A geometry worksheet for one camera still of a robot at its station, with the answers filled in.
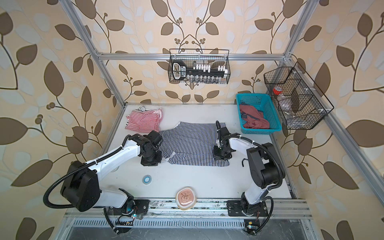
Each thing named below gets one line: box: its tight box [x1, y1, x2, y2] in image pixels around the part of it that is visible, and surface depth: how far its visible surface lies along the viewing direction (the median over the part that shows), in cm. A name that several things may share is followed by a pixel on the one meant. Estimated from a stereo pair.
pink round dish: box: [175, 186, 197, 211], surface depth 77 cm
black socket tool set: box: [172, 60, 229, 83], surface depth 85 cm
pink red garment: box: [240, 105, 270, 129], surface depth 111 cm
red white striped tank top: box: [125, 108, 164, 133], surface depth 107 cm
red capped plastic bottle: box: [272, 86, 287, 101], surface depth 84 cm
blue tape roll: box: [142, 174, 152, 185], surface depth 86 cm
